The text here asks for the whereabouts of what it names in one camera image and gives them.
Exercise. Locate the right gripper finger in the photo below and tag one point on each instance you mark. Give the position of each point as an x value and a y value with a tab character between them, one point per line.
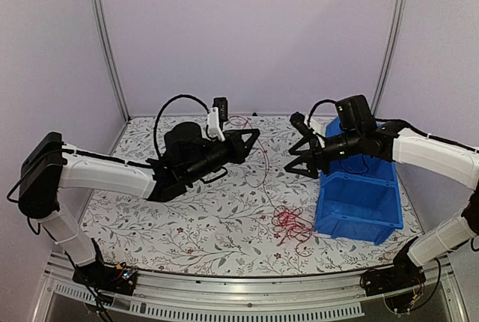
307	146
307	168

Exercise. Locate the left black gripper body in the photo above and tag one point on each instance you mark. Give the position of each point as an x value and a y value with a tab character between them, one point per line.
197	171

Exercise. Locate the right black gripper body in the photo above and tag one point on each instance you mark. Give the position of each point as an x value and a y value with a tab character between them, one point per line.
325	163

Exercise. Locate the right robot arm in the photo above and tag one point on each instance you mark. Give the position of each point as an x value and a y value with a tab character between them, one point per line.
394	140

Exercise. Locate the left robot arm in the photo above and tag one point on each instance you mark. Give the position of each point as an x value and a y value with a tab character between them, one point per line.
55	165

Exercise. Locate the blue three-compartment bin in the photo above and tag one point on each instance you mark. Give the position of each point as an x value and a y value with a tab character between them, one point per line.
359	199

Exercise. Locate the floral table mat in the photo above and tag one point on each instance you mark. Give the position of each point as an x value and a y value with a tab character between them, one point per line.
228	228

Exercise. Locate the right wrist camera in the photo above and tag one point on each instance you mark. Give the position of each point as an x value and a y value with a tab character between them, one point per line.
308	128

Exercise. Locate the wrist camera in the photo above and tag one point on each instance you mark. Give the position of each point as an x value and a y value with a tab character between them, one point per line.
216	117
308	128

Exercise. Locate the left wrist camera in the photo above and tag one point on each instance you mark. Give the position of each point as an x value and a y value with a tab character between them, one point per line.
216	117

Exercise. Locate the right aluminium frame post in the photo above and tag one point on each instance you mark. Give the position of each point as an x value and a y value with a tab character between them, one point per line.
393	35

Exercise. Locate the aluminium frame post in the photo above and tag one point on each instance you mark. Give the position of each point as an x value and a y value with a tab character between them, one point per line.
393	35
108	55

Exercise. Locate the aluminium front rail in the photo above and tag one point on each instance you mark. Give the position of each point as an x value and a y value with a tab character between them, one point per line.
160	296

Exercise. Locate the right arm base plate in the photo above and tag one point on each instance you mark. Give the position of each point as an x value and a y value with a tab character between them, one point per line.
375	282

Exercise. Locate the left aluminium frame post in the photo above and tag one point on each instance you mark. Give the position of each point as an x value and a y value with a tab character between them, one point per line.
108	55

